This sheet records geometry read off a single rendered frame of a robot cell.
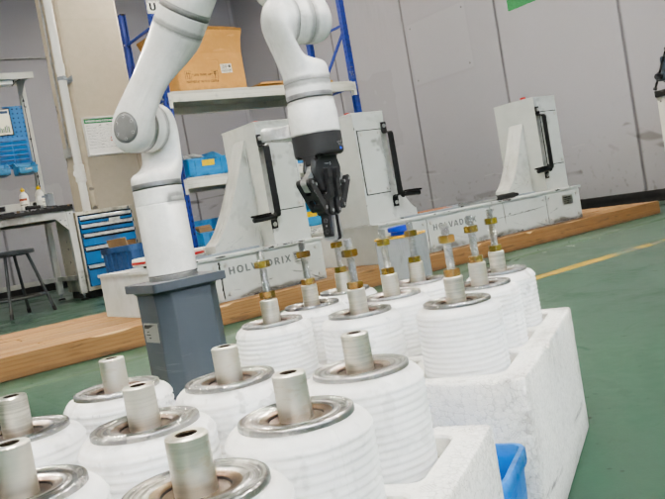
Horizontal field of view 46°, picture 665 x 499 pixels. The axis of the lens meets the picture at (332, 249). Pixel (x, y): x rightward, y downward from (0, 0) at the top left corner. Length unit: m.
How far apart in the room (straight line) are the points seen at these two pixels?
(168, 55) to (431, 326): 0.77
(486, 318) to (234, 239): 2.61
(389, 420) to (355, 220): 3.21
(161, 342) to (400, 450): 0.92
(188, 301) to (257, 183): 2.02
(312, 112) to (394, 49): 7.24
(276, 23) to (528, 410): 0.65
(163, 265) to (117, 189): 6.00
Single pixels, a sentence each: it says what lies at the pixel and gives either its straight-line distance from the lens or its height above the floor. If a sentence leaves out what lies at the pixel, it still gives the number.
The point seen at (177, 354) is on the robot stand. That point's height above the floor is 0.17.
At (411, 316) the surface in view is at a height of 0.23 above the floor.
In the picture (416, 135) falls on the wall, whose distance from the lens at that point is 8.18.
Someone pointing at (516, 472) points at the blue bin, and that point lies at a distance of 0.75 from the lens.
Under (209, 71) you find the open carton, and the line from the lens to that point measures 6.41.
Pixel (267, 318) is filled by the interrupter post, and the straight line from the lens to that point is 0.97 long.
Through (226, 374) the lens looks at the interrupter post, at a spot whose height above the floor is 0.26.
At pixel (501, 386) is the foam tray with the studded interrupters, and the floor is 0.17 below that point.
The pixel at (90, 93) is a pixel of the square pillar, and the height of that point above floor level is 1.77.
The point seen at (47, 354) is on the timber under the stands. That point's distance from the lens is 2.86.
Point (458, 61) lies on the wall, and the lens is 7.71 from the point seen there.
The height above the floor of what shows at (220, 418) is 0.23.
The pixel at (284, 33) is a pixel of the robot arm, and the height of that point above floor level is 0.64.
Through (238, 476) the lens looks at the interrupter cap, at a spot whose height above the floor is 0.25.
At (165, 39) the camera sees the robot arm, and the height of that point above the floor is 0.71.
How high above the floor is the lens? 0.38
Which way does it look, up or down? 3 degrees down
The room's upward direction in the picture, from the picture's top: 10 degrees counter-clockwise
